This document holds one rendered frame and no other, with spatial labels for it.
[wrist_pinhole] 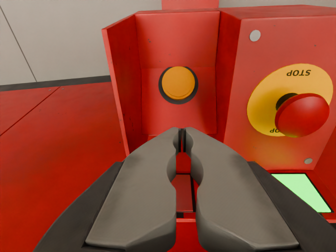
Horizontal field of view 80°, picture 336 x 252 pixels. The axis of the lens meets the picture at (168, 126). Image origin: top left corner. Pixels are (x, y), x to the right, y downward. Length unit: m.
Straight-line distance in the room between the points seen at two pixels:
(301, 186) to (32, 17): 1.09
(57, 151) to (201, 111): 0.42
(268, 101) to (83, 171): 0.39
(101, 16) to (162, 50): 0.76
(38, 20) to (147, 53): 0.89
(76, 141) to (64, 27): 0.61
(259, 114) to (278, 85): 0.03
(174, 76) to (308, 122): 0.14
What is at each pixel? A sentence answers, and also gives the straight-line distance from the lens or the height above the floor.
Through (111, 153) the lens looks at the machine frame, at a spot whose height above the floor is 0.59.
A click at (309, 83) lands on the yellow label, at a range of 0.21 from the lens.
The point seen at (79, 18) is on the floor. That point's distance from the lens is 1.03.
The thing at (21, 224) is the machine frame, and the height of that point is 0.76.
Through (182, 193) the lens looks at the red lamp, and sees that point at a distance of 0.21.
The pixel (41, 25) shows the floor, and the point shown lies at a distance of 1.11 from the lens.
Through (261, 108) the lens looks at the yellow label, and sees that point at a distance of 0.20.
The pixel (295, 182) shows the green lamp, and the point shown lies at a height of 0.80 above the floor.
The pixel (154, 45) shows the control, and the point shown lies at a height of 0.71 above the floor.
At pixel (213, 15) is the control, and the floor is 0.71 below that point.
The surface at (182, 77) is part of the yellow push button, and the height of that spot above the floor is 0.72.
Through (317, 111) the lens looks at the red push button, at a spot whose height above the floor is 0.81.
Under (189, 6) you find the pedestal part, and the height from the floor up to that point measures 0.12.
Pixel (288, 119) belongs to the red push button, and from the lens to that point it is 0.18.
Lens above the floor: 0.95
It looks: 57 degrees down
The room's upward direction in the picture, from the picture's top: 177 degrees counter-clockwise
